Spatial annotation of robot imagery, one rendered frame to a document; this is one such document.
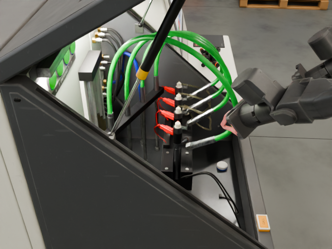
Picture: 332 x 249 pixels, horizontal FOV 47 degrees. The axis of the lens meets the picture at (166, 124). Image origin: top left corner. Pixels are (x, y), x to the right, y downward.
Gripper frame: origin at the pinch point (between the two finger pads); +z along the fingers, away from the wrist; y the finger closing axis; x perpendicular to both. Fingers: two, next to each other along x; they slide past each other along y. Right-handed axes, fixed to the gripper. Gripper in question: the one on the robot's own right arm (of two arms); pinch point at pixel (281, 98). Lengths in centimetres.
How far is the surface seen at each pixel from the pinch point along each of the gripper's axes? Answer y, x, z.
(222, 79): 19.2, 18.3, 1.3
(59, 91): 42, 31, 29
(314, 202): -111, -91, 59
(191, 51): 28.8, 17.2, 3.1
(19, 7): 62, 26, 24
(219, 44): 6, -86, 40
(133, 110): 22.4, 1.2, 40.4
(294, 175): -102, -112, 69
